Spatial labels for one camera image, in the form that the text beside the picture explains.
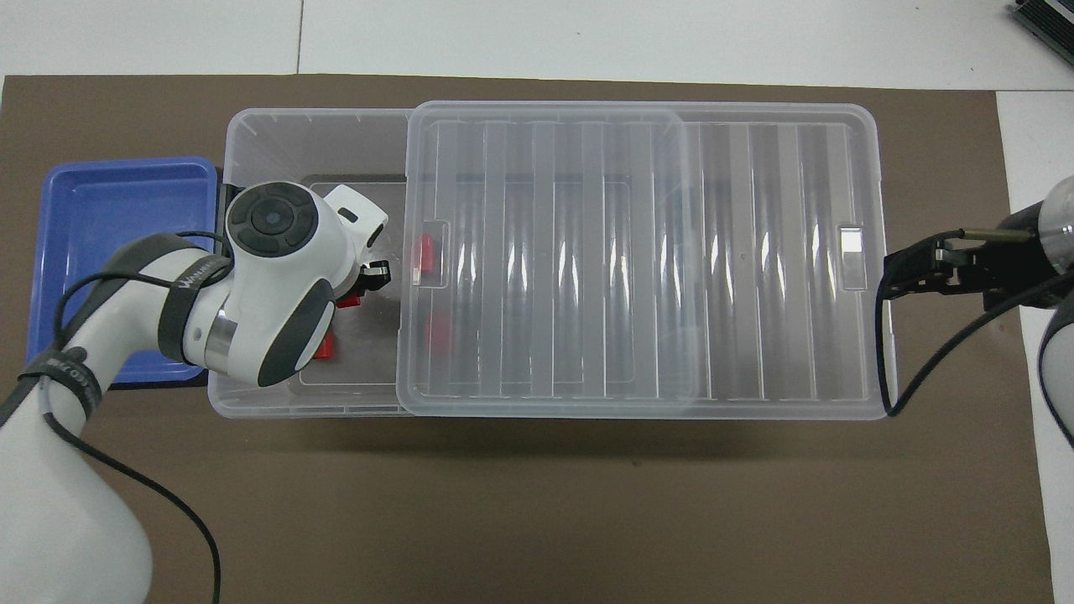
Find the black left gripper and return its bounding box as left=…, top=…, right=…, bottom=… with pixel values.
left=339, top=259, right=394, bottom=297

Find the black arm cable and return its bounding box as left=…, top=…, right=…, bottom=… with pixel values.
left=40, top=229, right=236, bottom=604
left=874, top=267, right=1074, bottom=419

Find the black ribbed device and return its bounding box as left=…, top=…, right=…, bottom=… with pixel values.
left=1011, top=0, right=1074, bottom=45

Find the clear plastic storage box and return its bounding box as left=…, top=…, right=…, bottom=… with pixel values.
left=207, top=107, right=697, bottom=419

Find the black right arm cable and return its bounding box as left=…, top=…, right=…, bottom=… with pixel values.
left=874, top=267, right=1074, bottom=419

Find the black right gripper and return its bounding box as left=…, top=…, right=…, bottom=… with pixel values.
left=883, top=226, right=1061, bottom=312

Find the blue plastic tray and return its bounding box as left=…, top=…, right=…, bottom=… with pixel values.
left=27, top=157, right=219, bottom=387

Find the clear ribbed plastic lid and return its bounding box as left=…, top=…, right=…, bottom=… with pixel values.
left=394, top=101, right=899, bottom=420

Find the brown table mat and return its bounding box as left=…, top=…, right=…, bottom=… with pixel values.
left=0, top=74, right=1055, bottom=604

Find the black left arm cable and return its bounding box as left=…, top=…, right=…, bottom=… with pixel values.
left=40, top=229, right=236, bottom=604

